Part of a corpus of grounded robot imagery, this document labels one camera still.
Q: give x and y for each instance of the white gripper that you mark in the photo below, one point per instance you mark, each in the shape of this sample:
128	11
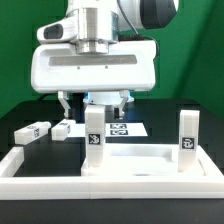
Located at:
128	66

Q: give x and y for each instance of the white desk top tray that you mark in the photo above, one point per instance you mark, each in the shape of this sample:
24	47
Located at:
122	159

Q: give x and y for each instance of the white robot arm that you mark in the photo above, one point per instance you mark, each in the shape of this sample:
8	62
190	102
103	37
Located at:
96	49

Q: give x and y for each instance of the sheet with fiducial markers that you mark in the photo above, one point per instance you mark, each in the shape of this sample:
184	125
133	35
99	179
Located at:
113	130

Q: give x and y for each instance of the white U-shaped frame fence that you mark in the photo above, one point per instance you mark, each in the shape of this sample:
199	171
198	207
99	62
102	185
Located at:
211	185

